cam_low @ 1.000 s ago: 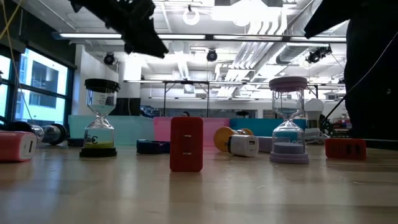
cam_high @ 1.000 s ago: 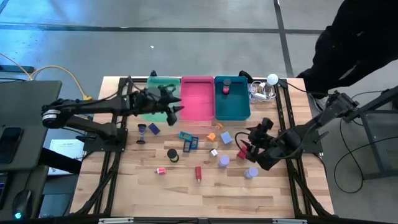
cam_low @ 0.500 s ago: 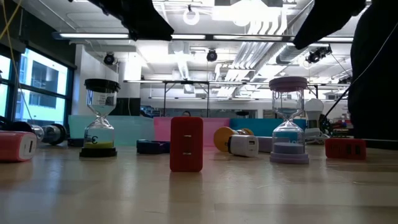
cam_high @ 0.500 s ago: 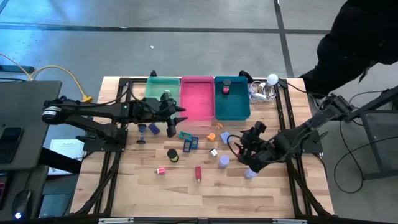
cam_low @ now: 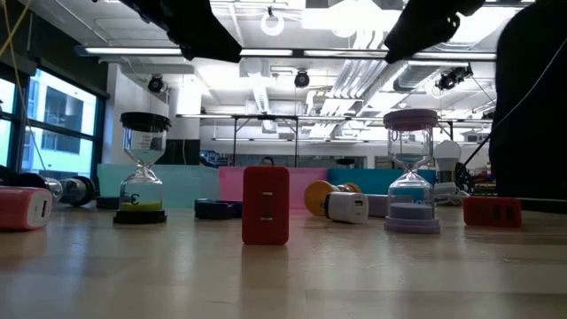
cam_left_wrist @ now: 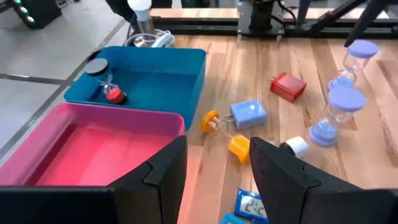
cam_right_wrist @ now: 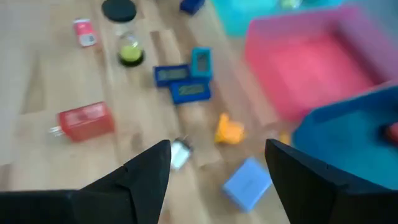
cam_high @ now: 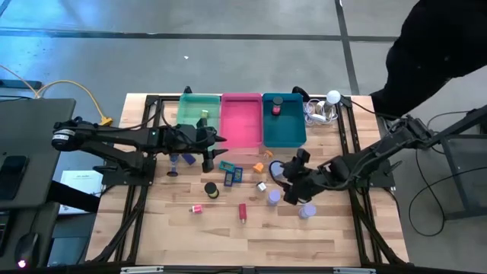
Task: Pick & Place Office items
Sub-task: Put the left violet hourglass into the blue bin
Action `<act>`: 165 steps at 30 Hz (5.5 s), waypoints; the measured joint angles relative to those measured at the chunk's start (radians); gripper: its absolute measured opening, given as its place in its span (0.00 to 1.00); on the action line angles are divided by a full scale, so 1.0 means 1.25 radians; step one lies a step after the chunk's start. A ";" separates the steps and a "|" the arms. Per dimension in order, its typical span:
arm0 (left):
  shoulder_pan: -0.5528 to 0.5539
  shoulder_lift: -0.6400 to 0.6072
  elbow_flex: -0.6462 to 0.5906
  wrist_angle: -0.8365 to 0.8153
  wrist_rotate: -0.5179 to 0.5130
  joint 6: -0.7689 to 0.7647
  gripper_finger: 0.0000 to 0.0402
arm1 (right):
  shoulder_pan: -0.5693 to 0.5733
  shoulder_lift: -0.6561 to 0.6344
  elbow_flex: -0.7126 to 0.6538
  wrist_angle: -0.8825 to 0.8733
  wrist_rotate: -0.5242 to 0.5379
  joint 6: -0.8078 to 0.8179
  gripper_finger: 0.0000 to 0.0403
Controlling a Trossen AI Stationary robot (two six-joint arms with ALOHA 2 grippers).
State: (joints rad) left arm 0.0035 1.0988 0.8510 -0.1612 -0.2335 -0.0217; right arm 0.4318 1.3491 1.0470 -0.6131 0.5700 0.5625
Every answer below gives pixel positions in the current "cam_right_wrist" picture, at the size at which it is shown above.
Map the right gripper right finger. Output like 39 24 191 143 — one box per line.
264 138 354 224

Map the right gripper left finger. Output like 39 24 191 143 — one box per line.
74 139 172 224

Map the white cube charger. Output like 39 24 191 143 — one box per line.
170 136 193 171

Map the light blue cube charger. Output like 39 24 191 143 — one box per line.
221 157 274 214

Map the orange capped hourglass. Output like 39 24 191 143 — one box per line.
214 112 292 147

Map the black capped red sand hourglass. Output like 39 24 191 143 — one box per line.
384 122 398 144

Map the dark blue digital timer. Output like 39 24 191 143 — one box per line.
169 79 213 105
179 0 206 16
154 64 191 88

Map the teal digital timer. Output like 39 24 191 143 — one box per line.
190 47 214 78

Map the teal plastic bin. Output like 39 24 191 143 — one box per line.
292 83 398 190

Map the red long charger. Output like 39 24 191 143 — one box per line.
49 101 116 143

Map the pink plastic bin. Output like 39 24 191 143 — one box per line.
244 4 398 122

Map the pink charger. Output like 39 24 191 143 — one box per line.
73 17 98 48

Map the black capped yellow sand hourglass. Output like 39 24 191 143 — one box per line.
101 0 147 68

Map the green plastic bin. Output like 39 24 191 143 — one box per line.
211 0 346 38

